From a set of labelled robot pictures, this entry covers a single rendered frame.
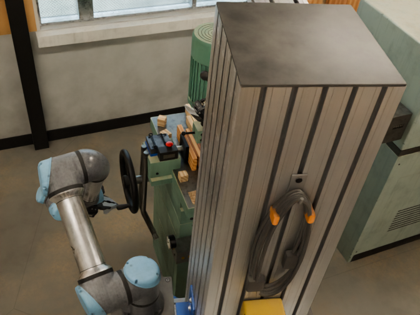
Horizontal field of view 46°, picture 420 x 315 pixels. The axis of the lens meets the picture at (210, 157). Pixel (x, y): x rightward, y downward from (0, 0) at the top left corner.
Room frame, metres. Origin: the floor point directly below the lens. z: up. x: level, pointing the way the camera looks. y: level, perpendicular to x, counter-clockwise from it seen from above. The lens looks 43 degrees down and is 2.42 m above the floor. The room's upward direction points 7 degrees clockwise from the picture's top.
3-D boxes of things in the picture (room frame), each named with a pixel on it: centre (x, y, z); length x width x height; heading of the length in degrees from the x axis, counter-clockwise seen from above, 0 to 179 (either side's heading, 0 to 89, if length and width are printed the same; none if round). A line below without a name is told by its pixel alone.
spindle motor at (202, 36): (1.64, 0.03, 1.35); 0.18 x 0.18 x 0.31
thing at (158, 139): (1.56, 0.21, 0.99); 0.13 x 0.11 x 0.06; 24
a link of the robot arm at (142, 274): (0.91, 0.18, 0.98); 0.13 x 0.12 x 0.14; 124
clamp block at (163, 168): (1.57, 0.21, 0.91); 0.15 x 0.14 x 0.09; 24
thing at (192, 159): (1.63, 0.11, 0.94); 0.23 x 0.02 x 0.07; 24
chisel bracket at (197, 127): (1.65, 0.01, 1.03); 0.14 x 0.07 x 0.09; 114
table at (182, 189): (1.60, 0.13, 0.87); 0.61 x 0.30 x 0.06; 24
